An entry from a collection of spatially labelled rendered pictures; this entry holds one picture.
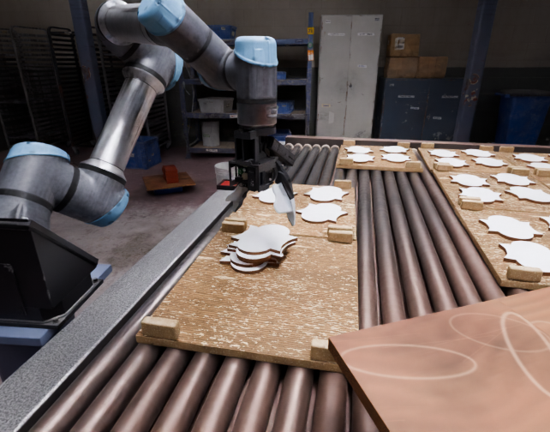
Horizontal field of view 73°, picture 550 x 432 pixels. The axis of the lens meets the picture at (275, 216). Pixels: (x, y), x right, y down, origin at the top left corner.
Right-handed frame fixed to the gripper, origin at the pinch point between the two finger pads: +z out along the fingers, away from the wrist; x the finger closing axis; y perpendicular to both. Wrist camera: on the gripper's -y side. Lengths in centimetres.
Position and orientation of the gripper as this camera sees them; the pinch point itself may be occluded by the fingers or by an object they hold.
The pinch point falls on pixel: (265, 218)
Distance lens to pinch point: 80.3
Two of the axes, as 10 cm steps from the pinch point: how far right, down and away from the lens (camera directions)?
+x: 8.5, 2.0, -4.8
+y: -5.2, 3.3, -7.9
